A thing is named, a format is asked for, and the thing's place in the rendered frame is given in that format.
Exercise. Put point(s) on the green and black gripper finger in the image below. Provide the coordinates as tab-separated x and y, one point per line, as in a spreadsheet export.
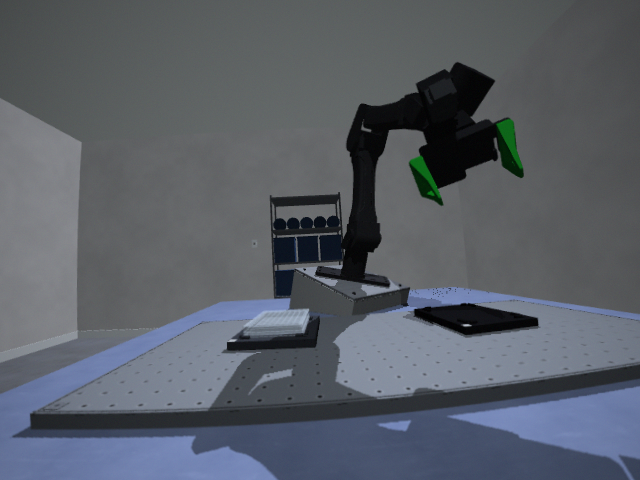
421	172
506	136

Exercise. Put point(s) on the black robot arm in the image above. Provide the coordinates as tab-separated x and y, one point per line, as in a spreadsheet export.
439	98

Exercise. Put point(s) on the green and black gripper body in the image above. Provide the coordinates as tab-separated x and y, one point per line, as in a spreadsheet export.
444	157

